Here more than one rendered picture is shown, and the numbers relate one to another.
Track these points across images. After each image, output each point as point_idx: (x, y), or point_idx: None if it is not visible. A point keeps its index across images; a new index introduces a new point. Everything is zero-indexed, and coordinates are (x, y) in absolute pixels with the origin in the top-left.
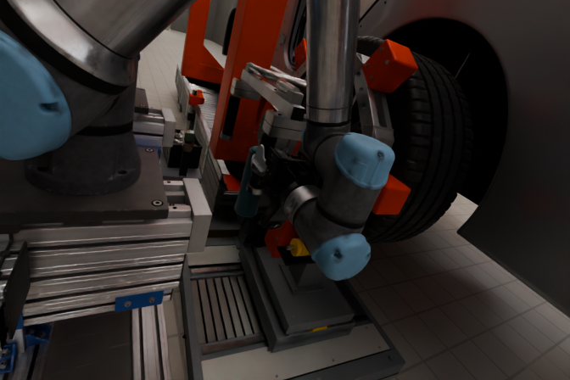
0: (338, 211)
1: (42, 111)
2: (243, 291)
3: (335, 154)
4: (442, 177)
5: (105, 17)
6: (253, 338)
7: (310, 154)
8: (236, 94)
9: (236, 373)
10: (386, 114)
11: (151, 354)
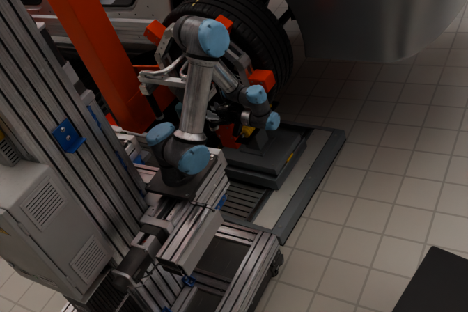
0: (262, 113)
1: (207, 152)
2: (234, 184)
3: (248, 100)
4: (278, 49)
5: (202, 127)
6: (264, 194)
7: (236, 102)
8: (150, 93)
9: (271, 211)
10: (236, 48)
11: (234, 232)
